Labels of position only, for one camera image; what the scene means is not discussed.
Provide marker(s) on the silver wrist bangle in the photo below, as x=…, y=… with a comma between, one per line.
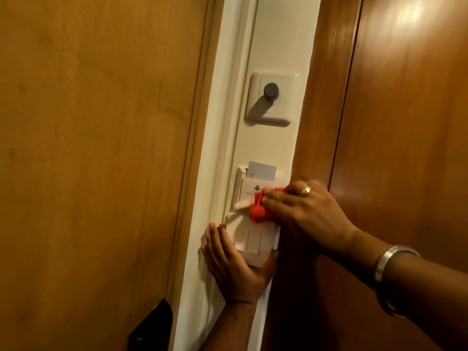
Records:
x=382, y=265

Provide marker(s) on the glossy brown wooden door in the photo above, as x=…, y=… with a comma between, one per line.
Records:
x=409, y=124

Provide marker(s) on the white dimmer switch plate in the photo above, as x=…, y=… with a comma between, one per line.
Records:
x=256, y=114

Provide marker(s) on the person's left thumb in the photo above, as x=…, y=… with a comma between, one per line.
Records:
x=270, y=263

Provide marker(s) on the person's left hand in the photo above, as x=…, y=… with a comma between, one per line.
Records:
x=234, y=274

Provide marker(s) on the person's right hand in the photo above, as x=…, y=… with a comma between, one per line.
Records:
x=314, y=215

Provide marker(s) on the white door frame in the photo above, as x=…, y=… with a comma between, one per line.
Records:
x=214, y=160

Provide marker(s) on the white key card holder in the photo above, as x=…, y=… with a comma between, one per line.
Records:
x=248, y=189

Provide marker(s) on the white key card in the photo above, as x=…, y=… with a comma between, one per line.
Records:
x=261, y=171

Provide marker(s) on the brown wooden door post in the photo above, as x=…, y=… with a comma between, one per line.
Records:
x=325, y=87

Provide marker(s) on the person's right forearm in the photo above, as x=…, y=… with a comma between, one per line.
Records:
x=431, y=288

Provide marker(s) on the black dimmer knob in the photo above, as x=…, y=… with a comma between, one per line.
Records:
x=271, y=92

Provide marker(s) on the red cleaning cloth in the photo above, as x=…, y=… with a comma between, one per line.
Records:
x=260, y=214

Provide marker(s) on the white light switch panel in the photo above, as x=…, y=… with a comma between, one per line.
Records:
x=252, y=241

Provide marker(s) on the matte brown wooden door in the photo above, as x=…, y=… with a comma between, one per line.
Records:
x=91, y=142

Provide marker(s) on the person's left forearm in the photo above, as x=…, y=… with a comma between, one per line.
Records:
x=230, y=328

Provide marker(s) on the person's right fingers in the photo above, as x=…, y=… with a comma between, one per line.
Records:
x=283, y=201

